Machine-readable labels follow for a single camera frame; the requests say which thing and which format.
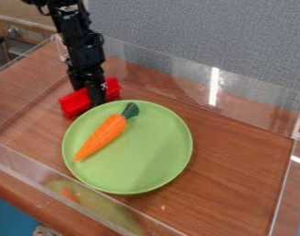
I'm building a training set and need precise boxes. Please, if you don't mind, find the green round plate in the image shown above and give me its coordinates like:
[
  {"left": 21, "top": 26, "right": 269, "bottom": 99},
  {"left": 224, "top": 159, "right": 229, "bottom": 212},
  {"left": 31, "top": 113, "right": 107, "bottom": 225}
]
[{"left": 62, "top": 100, "right": 193, "bottom": 195}]

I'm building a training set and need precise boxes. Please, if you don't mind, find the clear acrylic triangle bracket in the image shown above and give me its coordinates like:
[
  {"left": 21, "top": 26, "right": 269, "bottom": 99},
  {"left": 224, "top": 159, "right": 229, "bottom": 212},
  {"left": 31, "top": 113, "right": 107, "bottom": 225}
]
[{"left": 54, "top": 33, "right": 69, "bottom": 62}]

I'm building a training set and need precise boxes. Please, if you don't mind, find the wooden cabinet with knob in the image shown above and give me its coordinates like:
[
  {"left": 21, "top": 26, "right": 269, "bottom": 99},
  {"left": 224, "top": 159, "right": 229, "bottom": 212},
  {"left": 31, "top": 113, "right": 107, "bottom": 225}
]
[{"left": 0, "top": 15, "right": 55, "bottom": 65}]

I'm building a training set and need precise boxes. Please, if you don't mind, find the orange toy carrot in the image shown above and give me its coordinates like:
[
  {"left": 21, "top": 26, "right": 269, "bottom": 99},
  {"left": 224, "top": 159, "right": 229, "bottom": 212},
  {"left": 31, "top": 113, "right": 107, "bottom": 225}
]
[{"left": 73, "top": 102, "right": 140, "bottom": 161}]

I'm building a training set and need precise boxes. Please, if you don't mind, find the clear acrylic tray enclosure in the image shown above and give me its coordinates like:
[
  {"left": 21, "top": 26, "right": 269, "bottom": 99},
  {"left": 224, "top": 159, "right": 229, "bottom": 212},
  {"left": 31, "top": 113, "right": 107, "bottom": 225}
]
[{"left": 0, "top": 40, "right": 300, "bottom": 236}]

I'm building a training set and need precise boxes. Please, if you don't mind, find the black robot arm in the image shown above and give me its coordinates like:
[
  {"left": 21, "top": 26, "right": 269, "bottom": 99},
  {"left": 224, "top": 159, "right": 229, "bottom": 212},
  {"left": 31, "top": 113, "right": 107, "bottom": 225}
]
[{"left": 21, "top": 0, "right": 107, "bottom": 107}]

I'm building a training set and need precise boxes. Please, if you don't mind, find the red plastic block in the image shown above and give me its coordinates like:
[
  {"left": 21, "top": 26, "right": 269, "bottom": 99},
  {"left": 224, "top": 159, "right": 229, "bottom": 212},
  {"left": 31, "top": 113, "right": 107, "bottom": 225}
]
[{"left": 58, "top": 77, "right": 122, "bottom": 118}]

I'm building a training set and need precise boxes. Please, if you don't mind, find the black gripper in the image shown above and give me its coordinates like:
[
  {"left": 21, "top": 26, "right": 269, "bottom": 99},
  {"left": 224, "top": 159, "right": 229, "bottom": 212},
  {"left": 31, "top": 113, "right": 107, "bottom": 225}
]
[{"left": 63, "top": 30, "right": 107, "bottom": 107}]

